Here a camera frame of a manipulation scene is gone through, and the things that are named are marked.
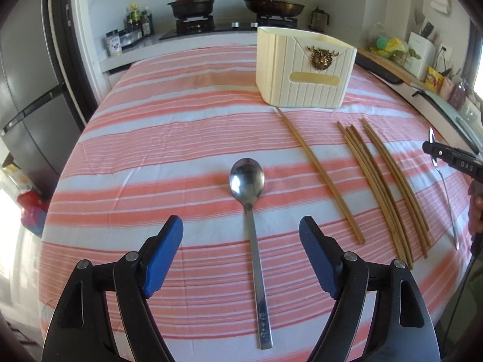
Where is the yellow snack packet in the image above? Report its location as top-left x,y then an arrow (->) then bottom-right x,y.
424,66 -> 446,91

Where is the white-labelled spice jar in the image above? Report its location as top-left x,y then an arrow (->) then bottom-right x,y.
106,30 -> 123,56

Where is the frying pan with glass lid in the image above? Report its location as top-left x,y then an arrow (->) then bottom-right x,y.
243,0 -> 305,17

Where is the dark sauce bottle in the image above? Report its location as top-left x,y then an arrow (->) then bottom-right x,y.
140,7 -> 153,37

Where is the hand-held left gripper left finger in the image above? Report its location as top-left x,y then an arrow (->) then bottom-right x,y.
41,215 -> 184,362

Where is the grey refrigerator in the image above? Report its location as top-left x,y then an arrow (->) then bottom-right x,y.
0,0 -> 82,197

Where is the steel spoon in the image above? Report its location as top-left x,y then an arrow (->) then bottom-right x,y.
428,127 -> 460,250
229,157 -> 274,339

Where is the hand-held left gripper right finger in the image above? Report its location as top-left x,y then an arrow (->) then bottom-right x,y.
299,216 -> 441,362

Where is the red bag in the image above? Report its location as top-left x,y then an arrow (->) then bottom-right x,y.
17,190 -> 50,238

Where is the yellow-capped sauce bottle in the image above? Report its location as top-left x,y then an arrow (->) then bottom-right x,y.
126,4 -> 139,33

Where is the cream ribbed utensil holder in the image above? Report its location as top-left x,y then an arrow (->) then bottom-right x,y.
255,26 -> 357,108

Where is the wooden cutting board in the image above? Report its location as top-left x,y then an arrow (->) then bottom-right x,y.
357,47 -> 427,89

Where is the plastic bag with sponges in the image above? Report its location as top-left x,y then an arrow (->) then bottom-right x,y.
368,23 -> 421,63

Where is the black cable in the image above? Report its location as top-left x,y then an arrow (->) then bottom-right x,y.
440,230 -> 483,332

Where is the black gas stove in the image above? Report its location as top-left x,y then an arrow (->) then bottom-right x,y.
158,14 -> 299,41

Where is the person's right hand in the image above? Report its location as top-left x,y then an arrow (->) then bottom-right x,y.
468,185 -> 483,243

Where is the black pot with orange lid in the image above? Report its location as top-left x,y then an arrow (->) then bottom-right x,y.
167,0 -> 219,19

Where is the black spice rack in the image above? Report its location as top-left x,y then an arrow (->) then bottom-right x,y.
120,30 -> 144,48

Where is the black tray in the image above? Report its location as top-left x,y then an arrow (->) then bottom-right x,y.
355,51 -> 404,84

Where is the dark red jar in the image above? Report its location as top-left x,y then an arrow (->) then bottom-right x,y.
449,81 -> 469,110

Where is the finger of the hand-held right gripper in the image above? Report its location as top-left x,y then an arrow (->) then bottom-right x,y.
422,140 -> 459,161

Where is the pink cup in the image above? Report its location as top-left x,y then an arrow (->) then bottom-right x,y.
441,77 -> 459,99

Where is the pink striped tablecloth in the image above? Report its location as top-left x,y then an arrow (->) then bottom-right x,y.
38,43 -> 474,362

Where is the white knife holder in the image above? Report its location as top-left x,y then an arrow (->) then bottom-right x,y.
405,32 -> 438,78

